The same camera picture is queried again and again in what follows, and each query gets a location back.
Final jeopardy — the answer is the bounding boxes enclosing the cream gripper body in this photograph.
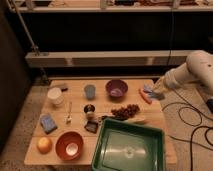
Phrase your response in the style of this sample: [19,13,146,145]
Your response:
[152,76,170,94]

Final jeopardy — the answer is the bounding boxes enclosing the grey blue towel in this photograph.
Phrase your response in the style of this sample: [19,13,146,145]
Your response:
[143,84,165,100]

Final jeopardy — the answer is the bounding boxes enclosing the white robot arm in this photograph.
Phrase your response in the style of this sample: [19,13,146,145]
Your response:
[152,50,213,95]

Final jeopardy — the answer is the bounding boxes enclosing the orange carrot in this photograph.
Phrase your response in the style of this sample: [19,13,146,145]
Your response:
[138,89,152,104]

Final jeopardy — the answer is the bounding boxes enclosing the purple bowl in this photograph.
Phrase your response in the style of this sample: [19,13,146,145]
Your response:
[105,79,128,98]

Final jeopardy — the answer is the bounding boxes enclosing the bunch of brown grapes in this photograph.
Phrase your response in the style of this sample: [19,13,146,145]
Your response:
[111,104,140,120]

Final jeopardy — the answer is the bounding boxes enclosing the light blue cup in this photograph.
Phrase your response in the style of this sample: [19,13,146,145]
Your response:
[84,84,96,100]

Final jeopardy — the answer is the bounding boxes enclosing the green plastic tray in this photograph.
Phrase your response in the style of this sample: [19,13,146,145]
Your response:
[92,119,166,171]

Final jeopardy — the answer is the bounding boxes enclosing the small dark cup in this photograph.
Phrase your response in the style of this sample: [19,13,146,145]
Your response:
[84,104,95,113]

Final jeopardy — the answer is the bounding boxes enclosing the white mushroom toy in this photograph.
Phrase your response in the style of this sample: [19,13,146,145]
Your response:
[86,111,98,122]

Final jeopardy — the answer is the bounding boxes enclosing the small dark square dish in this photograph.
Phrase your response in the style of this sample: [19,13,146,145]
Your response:
[84,121,99,133]

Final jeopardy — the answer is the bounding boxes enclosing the metal spoon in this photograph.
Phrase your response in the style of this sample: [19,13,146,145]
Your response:
[66,102,72,124]

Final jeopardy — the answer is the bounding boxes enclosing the white cup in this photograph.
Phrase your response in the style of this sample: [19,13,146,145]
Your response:
[47,87,63,105]

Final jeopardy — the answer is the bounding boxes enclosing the red bowl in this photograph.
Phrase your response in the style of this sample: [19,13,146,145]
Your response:
[55,131,84,161]

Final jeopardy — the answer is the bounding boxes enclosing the wooden shelf rack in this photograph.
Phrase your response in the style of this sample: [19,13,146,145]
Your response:
[6,0,213,68]

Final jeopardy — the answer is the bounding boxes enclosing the blue sponge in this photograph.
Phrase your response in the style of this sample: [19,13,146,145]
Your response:
[40,114,57,134]

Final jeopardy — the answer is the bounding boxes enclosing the orange fruit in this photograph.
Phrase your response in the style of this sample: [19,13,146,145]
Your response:
[37,137,52,154]

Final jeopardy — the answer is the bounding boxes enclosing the black floor cables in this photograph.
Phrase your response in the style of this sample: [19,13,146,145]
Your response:
[161,89,213,171]

